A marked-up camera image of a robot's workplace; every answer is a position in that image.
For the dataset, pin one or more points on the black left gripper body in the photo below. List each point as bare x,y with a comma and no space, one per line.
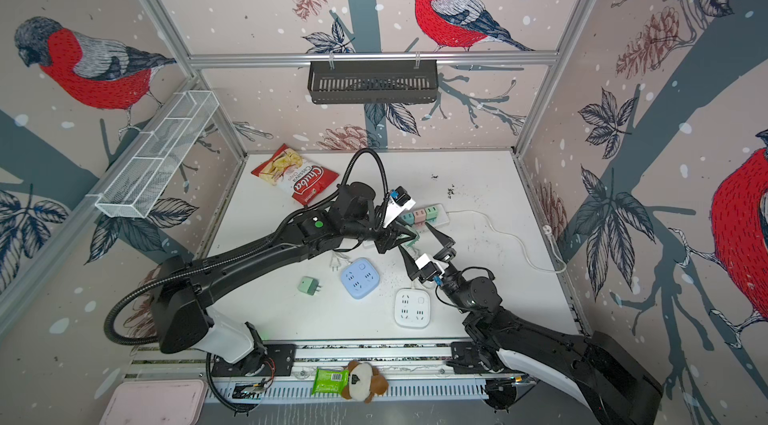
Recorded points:
384,236

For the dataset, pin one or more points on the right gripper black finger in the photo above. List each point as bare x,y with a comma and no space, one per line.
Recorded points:
447,252
410,264

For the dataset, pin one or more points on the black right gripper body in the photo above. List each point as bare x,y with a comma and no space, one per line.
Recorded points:
456,284

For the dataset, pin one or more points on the teal plug adapter pair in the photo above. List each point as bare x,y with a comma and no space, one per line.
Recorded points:
408,218

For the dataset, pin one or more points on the pink plug adapter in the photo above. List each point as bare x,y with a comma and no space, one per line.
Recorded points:
420,216

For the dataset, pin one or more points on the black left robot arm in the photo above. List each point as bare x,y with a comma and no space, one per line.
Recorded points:
184,293

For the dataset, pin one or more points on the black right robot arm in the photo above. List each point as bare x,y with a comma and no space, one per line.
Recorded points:
592,369

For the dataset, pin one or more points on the white multicolour power strip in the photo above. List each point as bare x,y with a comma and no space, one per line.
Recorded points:
441,220

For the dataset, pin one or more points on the white square socket cube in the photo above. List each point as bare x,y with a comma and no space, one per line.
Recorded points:
412,308

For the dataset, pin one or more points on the blue square socket cube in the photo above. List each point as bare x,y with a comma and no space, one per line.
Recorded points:
360,278

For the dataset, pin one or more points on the red Chuba chips bag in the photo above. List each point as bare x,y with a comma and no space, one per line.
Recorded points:
299,177

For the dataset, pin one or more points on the brown plush dog toy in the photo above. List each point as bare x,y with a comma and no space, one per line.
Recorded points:
364,382

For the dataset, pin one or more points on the green wet wipes pack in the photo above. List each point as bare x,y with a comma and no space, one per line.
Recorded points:
330,381

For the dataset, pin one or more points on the pink tray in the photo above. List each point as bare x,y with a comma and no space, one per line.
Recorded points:
162,402

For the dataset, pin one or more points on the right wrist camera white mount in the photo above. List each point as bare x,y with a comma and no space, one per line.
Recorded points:
427,269

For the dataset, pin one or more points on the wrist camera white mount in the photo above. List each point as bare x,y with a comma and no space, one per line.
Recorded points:
399,201
427,269

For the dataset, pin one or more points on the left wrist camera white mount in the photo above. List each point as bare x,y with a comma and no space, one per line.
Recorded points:
399,201

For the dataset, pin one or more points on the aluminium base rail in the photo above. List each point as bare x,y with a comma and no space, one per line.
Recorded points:
416,370

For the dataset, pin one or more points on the black hanging wall basket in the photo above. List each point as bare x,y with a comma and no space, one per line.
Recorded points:
373,82

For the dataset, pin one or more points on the white wire mesh shelf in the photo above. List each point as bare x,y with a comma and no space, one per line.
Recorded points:
140,183

